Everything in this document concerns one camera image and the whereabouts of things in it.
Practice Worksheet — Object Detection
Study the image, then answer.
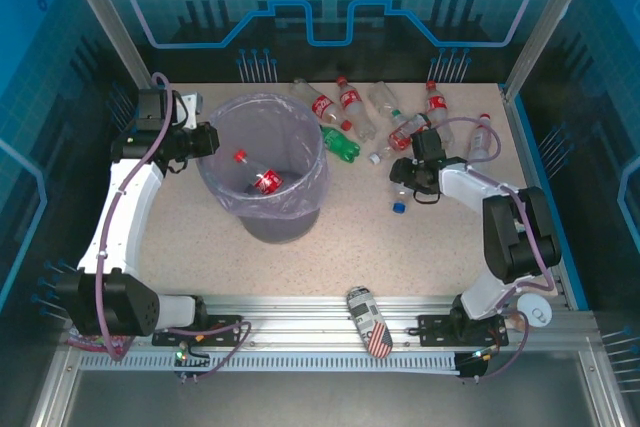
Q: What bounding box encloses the white-cap red label bottle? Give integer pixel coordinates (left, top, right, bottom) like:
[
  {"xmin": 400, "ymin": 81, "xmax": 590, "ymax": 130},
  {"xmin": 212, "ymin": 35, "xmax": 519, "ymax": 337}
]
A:
[{"xmin": 466, "ymin": 113, "xmax": 495, "ymax": 164}]

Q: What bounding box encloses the clear blue-cap bottle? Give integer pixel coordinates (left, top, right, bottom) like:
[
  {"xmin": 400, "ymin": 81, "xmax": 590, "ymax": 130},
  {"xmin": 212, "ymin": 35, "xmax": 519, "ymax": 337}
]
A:
[{"xmin": 388, "ymin": 180, "xmax": 417, "ymax": 216}]

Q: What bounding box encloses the small circuit board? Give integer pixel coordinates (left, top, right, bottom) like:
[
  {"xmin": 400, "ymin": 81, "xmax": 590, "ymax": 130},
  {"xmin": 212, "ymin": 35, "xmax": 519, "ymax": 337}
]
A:
[
  {"xmin": 453, "ymin": 346, "xmax": 501, "ymax": 384},
  {"xmin": 172, "ymin": 344, "xmax": 212, "ymax": 384}
]

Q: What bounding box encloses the aluminium rail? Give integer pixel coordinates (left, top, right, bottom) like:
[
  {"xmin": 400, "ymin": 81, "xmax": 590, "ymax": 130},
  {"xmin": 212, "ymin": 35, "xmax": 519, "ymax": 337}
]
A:
[{"xmin": 197, "ymin": 294, "xmax": 596, "ymax": 354}]

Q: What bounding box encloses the red printed packet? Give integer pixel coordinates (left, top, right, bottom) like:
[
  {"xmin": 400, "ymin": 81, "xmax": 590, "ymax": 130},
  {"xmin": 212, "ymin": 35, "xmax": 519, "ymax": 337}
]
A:
[{"xmin": 63, "ymin": 324, "xmax": 129, "ymax": 354}]

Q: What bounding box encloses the cola bottle red label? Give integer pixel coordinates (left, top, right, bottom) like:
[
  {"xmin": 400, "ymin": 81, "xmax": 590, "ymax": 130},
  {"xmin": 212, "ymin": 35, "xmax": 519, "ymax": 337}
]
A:
[
  {"xmin": 334, "ymin": 75, "xmax": 377, "ymax": 143},
  {"xmin": 423, "ymin": 79, "xmax": 457, "ymax": 147},
  {"xmin": 232, "ymin": 148, "xmax": 285, "ymax": 197},
  {"xmin": 291, "ymin": 77, "xmax": 353, "ymax": 132}
]

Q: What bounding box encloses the clear unlabelled plastic bottle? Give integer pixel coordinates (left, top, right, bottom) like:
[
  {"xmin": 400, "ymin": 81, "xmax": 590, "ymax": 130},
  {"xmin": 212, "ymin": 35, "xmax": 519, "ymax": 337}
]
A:
[{"xmin": 368, "ymin": 80, "xmax": 407, "ymax": 118}]

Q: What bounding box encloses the green plastic soda bottle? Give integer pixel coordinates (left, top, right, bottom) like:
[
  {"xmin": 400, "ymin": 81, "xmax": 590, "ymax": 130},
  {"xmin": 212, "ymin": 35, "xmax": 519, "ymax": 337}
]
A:
[{"xmin": 319, "ymin": 125, "xmax": 362, "ymax": 163}]

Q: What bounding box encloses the white slotted cable duct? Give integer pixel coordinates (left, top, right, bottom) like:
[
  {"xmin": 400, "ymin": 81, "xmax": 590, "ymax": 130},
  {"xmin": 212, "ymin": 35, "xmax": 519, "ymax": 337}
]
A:
[{"xmin": 78, "ymin": 350, "xmax": 460, "ymax": 374}]

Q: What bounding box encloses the small clear white-cap bottle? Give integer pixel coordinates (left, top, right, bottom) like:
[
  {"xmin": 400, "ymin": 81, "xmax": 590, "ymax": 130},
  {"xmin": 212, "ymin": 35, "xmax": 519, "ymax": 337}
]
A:
[{"xmin": 368, "ymin": 144, "xmax": 396, "ymax": 166}]

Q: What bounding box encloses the crushed red green label bottle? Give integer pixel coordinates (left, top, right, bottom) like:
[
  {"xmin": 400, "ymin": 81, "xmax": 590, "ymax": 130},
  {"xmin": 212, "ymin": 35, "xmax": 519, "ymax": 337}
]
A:
[{"xmin": 387, "ymin": 109, "xmax": 434, "ymax": 152}]

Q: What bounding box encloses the newsprint flag pattern pouch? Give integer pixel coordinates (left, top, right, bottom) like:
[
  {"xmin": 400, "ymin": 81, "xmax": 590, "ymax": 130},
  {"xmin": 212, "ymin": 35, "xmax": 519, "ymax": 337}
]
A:
[{"xmin": 345, "ymin": 285, "xmax": 395, "ymax": 360}]

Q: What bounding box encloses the purple translucent bin bag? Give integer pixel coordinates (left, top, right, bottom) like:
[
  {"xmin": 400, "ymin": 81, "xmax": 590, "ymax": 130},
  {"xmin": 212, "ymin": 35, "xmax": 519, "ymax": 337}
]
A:
[{"xmin": 195, "ymin": 91, "xmax": 331, "ymax": 221}]

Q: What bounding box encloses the grey mesh waste bin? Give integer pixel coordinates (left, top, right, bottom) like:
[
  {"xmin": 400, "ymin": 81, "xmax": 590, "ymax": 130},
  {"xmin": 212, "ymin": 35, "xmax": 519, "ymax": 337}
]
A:
[{"xmin": 199, "ymin": 96, "xmax": 329, "ymax": 245}]

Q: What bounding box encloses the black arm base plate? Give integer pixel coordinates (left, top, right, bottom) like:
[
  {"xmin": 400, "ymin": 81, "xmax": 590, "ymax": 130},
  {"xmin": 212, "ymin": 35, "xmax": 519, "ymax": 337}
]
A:
[
  {"xmin": 417, "ymin": 314, "xmax": 510, "ymax": 348},
  {"xmin": 151, "ymin": 314, "xmax": 245, "ymax": 348}
]

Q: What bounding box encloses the aluminium frame post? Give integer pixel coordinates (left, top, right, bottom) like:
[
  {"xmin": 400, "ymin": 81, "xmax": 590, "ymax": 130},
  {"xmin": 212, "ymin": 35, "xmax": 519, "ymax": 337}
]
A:
[
  {"xmin": 502, "ymin": 0, "xmax": 604, "ymax": 101},
  {"xmin": 55, "ymin": 0, "xmax": 157, "ymax": 94}
]

